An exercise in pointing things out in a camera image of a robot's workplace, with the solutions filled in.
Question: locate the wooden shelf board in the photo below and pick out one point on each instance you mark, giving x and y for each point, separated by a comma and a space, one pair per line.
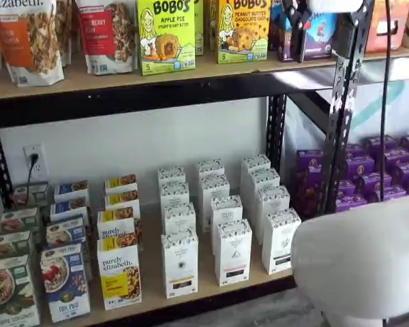
206, 265
88, 83
398, 54

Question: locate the yellow Bobo's peanut butter box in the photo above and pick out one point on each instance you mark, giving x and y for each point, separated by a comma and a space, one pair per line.
242, 34
213, 24

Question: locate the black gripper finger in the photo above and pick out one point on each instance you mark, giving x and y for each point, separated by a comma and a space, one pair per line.
294, 37
302, 41

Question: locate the green white cereal box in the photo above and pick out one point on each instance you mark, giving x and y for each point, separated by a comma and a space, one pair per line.
18, 219
10, 293
30, 194
7, 245

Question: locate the granola bag red label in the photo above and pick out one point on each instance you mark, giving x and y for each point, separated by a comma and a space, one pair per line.
105, 37

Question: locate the white box tan strip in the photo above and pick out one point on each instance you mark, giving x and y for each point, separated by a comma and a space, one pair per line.
255, 163
264, 178
279, 242
272, 201

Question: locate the green Bobo's apple pie box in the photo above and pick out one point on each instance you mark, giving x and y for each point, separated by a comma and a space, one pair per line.
167, 37
199, 27

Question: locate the white box pink strip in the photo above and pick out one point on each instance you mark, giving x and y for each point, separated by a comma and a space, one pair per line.
214, 187
233, 255
210, 167
226, 211

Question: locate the purple blue Zbar box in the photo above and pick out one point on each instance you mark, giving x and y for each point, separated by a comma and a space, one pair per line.
322, 34

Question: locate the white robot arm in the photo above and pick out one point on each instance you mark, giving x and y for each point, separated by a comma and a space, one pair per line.
361, 259

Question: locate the black metal shelf frame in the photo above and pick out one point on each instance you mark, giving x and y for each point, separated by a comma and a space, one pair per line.
122, 102
367, 20

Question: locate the yellow white granola box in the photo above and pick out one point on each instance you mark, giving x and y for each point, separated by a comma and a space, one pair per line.
122, 199
121, 182
119, 272
116, 221

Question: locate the white wall outlet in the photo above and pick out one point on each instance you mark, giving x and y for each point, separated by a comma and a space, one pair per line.
41, 150

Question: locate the white box yellow strip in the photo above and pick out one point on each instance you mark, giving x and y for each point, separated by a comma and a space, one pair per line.
179, 218
174, 192
179, 265
171, 174

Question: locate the granola bag orange label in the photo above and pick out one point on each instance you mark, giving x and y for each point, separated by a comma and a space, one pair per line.
64, 27
27, 44

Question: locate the blue white cereal box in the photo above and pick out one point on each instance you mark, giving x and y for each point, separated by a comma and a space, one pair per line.
64, 282
64, 231
68, 207
70, 189

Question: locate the orange snack box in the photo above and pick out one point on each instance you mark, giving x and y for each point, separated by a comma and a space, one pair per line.
376, 27

